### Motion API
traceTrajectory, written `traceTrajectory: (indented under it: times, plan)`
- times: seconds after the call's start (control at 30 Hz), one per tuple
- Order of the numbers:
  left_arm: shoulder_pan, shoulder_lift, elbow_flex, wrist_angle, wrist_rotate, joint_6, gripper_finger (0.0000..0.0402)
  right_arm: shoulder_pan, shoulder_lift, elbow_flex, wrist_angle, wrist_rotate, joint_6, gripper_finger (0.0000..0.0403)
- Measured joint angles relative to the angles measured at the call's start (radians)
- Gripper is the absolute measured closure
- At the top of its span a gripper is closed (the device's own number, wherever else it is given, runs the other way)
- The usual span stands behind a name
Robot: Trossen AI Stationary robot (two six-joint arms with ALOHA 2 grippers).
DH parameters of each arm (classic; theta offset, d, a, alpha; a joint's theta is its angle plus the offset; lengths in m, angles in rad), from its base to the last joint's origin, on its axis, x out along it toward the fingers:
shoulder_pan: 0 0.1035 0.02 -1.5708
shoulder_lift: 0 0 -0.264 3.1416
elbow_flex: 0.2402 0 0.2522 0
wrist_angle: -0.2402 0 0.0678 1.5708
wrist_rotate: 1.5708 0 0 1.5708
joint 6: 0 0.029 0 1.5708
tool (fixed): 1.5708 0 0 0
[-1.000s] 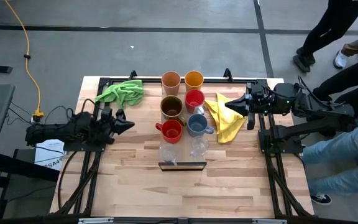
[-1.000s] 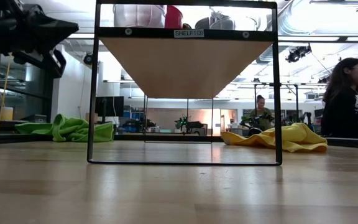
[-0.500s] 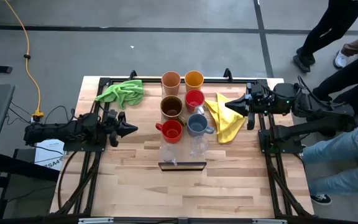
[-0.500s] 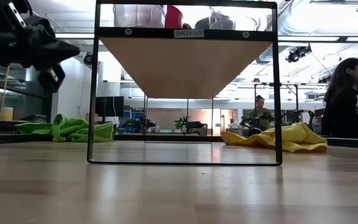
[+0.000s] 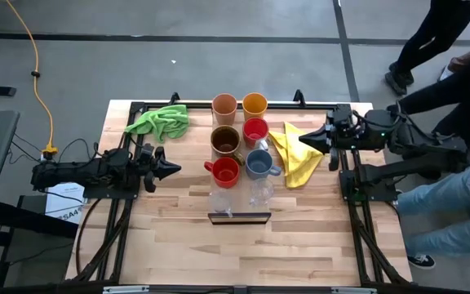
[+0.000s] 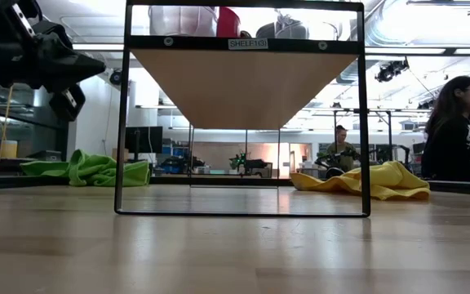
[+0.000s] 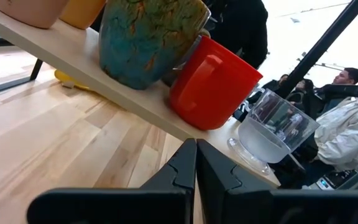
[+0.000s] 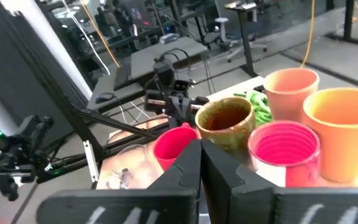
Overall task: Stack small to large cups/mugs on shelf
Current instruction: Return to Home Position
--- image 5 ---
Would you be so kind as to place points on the green microfibre cloth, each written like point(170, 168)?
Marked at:
point(161, 122)

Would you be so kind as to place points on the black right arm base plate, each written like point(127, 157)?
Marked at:
point(378, 194)

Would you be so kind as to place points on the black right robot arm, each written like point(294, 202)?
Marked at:
point(422, 147)

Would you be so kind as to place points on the silver aluminium rail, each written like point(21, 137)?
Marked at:
point(353, 290)
point(125, 290)

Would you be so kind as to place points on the yellow microfibre cloth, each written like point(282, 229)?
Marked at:
point(296, 163)

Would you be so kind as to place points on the black table leg frame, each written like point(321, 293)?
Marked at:
point(27, 220)

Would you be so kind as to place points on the plain red mug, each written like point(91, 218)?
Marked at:
point(223, 173)

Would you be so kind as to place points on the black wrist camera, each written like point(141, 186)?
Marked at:
point(341, 116)
point(146, 152)

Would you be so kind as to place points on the white cardboard box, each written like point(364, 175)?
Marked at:
point(65, 202)

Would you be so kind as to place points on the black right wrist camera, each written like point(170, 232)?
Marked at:
point(341, 116)

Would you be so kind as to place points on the orange plastic cup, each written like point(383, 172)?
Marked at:
point(254, 108)

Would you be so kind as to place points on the red ridged ceramic mug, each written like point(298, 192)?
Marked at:
point(255, 132)

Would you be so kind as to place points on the brown ceramic mug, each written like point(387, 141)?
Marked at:
point(224, 143)

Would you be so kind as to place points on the long wooden shelf board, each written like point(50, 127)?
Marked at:
point(241, 196)

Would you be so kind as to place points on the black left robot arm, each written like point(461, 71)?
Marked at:
point(76, 173)

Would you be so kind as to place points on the grey-blue ceramic mug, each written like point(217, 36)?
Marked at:
point(259, 165)

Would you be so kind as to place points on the salmon plastic cup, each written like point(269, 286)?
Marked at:
point(224, 112)

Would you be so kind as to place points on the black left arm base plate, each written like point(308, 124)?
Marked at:
point(96, 192)

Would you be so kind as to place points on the clear glass mug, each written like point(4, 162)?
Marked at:
point(220, 202)

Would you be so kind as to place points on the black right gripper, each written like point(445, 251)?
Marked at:
point(347, 139)

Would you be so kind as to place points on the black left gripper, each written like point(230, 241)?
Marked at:
point(148, 173)

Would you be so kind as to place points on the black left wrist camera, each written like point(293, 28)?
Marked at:
point(146, 152)

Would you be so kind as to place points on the clear glass cup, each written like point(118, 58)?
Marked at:
point(261, 191)

